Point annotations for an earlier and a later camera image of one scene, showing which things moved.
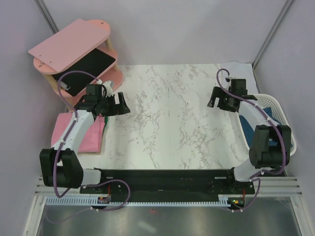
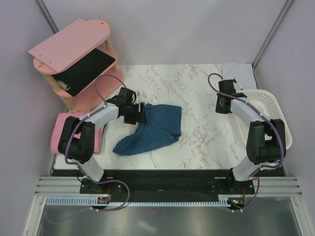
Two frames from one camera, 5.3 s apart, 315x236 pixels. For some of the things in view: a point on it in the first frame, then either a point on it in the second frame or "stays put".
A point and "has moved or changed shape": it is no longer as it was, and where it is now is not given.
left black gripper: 121,108 -> 139,117
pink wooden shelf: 69,44 stays put
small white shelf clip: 64,85 stays put
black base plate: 169,182 stays put
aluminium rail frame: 271,186 stays put
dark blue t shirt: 248,127 has moved or changed shape
